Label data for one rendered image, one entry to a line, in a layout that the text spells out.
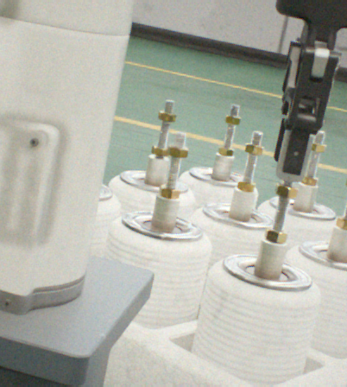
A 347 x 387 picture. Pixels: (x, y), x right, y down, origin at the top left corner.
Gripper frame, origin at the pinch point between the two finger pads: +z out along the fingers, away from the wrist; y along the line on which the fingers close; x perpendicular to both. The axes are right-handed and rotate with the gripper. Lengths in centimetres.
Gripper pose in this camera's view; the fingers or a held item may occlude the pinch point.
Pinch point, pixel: (290, 155)
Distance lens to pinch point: 75.0
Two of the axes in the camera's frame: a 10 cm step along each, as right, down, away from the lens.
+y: -0.8, 2.2, -9.7
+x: 9.8, 2.1, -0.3
